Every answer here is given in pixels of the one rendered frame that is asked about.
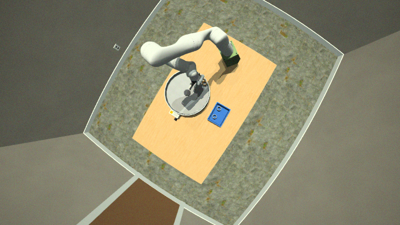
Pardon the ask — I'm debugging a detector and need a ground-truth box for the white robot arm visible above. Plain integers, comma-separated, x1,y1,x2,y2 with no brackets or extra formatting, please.
140,27,234,86

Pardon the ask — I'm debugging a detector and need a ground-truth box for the blue crate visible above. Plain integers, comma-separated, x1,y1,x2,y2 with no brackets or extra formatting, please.
207,102,230,127

